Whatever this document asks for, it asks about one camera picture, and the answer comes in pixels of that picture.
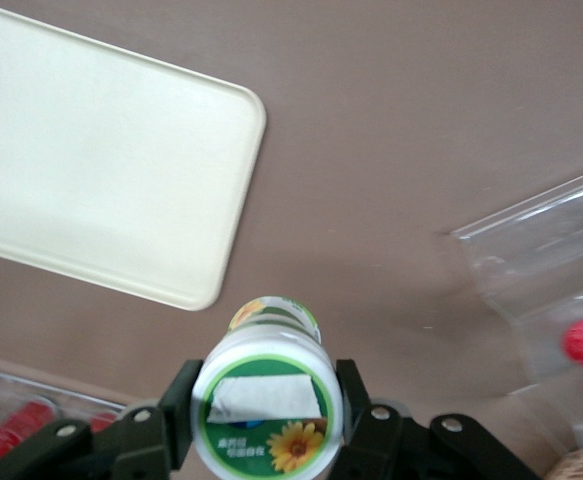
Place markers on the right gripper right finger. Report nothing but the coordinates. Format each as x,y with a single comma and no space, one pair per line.
386,445

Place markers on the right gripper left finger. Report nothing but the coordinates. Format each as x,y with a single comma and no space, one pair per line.
136,445

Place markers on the green gum bottle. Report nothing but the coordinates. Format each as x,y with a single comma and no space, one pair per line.
266,390

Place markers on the beige plastic tray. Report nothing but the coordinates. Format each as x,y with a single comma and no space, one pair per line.
96,175

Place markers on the red cola bottle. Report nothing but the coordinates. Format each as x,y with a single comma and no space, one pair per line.
103,422
26,422

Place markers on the clear acrylic bottle rack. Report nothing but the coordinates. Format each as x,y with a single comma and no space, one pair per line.
1,385

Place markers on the clear acrylic stepped display stand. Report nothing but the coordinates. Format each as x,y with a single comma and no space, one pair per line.
546,250

